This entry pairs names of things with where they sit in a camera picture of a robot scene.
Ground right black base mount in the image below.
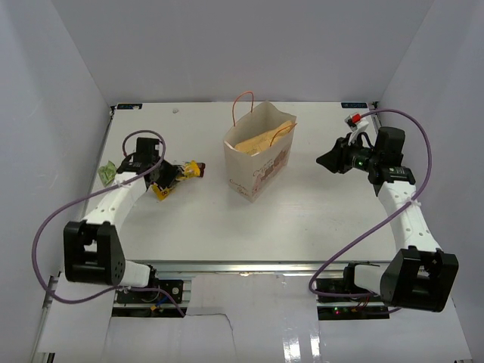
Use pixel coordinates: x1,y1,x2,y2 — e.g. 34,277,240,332
311,278,390,322

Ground yellow snack packet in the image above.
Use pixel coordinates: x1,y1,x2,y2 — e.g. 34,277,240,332
175,160,203,182
151,183,174,201

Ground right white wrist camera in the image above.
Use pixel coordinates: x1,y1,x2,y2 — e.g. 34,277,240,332
345,113,369,145

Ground large brown chips bag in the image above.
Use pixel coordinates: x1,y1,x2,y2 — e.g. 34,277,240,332
234,120,296,157

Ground blue table label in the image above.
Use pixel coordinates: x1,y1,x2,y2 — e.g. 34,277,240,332
116,103,143,110
340,102,368,109

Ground right blue table label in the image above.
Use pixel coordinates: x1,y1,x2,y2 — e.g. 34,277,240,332
340,102,368,109

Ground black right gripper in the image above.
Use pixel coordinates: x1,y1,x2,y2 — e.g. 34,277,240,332
317,132,380,175

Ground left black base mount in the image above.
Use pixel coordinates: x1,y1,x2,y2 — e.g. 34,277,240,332
112,278,187,318

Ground brown chocolate bar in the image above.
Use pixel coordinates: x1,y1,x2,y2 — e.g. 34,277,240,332
197,163,206,178

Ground cream paper bag orange handles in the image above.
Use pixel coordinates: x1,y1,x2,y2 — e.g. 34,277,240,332
223,101,297,202

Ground aluminium table edge rail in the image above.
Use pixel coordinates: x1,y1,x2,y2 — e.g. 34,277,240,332
66,260,390,274

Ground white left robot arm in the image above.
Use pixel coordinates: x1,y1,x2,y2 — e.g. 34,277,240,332
64,138,178,302

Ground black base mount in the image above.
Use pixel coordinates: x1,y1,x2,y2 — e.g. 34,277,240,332
311,278,390,322
112,278,187,318

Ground left green snack packet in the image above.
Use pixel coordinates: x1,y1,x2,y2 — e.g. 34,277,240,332
98,160,117,187

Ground left blue table label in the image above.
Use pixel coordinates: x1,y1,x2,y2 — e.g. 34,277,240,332
116,103,143,110

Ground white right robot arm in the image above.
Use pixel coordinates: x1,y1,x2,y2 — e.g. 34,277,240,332
316,127,459,312

